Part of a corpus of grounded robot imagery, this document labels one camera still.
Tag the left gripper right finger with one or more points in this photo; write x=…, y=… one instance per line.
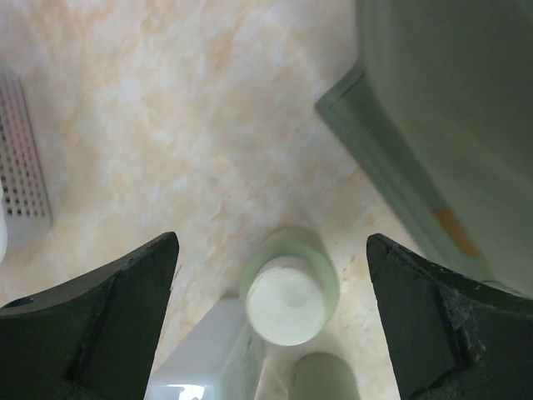
x=448, y=336

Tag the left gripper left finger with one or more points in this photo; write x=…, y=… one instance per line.
x=92, y=337

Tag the olive green canvas bag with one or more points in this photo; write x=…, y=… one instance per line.
x=438, y=111

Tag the clear bottle black cap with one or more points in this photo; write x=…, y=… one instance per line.
x=220, y=358

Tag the front green bottle white cap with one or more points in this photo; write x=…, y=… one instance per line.
x=322, y=376

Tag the green bottle white cap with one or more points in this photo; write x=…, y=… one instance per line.
x=322, y=376
x=289, y=287

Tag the white plastic basket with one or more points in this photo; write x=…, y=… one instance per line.
x=25, y=210

